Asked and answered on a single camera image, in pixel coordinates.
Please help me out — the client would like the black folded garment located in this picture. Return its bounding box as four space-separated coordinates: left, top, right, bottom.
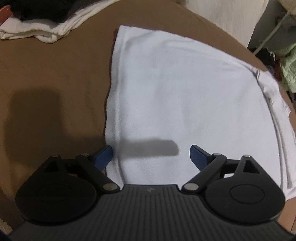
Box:
10 0 96 23

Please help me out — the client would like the cream folded garment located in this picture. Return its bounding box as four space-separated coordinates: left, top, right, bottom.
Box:
1 0 116 44

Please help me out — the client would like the white t-shirt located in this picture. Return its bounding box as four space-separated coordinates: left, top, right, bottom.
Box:
105 26 295 199

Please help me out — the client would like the light green quilted blanket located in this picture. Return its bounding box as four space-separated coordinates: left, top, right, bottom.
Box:
275 44 296 93

